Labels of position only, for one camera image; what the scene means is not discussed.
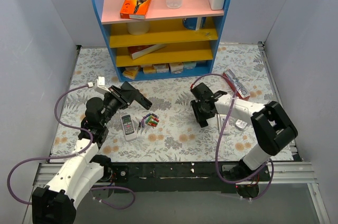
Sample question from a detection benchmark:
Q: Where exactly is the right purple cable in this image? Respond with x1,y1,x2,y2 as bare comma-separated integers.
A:
190,73,275,200

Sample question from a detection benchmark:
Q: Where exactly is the red white book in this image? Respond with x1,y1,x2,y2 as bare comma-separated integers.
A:
127,44,166,60

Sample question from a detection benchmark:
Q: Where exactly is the red toothpaste box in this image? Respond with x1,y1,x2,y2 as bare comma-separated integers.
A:
222,69,250,101

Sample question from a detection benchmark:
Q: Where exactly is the white orange small box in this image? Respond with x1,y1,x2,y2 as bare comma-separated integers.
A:
153,63,170,73

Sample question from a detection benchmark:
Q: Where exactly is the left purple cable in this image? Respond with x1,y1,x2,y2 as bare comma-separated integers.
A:
6,83,136,210

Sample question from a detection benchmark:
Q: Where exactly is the yellow soap box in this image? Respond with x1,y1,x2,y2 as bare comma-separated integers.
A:
123,69,139,80

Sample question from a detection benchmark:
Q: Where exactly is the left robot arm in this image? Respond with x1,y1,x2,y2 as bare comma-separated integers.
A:
32,79,152,223

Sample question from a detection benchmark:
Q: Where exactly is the orange razor box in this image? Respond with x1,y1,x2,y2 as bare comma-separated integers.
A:
120,0,152,20

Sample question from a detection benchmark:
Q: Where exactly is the grey white remote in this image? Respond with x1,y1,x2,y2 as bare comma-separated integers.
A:
121,115,137,142

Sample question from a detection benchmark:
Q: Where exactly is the blue white tin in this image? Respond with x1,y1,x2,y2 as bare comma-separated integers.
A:
182,17,206,31

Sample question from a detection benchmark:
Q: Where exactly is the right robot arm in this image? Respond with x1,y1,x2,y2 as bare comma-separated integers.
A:
191,83,298,181

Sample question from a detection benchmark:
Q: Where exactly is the pile of coloured batteries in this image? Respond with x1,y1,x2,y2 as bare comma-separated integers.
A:
138,113,159,129

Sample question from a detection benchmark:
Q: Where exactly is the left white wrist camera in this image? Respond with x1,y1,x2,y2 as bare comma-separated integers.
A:
86,77,111,95

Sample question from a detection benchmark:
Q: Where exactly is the floral table mat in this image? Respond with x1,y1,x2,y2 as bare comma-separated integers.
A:
51,44,276,162

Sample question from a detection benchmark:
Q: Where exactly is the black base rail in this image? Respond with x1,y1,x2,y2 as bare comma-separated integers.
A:
100,161,270,193

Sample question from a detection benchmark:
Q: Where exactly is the blue wooden shelf unit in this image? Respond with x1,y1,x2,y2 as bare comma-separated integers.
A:
92,0,231,81

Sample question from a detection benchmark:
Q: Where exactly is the pale green small box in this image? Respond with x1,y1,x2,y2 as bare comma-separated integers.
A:
183,61,196,70

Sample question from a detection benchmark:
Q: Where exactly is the white remote battery cover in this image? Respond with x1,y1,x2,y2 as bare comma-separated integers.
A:
235,119,248,130

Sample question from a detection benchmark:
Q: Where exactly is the purple cable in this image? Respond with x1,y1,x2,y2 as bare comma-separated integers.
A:
6,83,136,210
190,73,275,200

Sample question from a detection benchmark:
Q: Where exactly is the small white remote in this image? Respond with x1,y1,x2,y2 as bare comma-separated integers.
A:
217,114,230,135

